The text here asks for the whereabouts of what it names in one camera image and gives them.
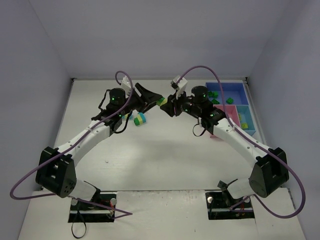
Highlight green yellow lego stack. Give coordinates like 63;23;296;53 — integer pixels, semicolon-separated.
156;97;167;107

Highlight dark green lego brick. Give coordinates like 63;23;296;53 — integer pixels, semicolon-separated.
208;91;219;99

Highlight small green lego brick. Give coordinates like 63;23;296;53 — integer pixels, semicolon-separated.
226;97;234;105

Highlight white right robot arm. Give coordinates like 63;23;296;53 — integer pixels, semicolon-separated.
160;76;289;199

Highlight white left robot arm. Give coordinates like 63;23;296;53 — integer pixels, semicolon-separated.
35;79;162;202

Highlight cyan yellow lego stack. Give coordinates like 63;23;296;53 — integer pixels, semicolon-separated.
133;112;147;126

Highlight pink plastic bin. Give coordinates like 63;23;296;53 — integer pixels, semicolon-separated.
208;104;242;139

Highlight light blue plastic bin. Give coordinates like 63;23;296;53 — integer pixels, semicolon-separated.
236;105;256;136

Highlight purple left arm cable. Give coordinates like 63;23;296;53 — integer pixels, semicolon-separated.
9;70;133;216

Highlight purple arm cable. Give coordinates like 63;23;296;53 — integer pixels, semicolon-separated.
9;70;133;216
176;65;306;218

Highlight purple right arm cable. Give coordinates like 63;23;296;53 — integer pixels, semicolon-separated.
176;65;306;218

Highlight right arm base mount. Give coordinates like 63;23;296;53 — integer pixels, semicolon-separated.
205;190;255;221

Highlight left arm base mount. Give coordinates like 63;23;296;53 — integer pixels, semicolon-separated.
68;192;117;223

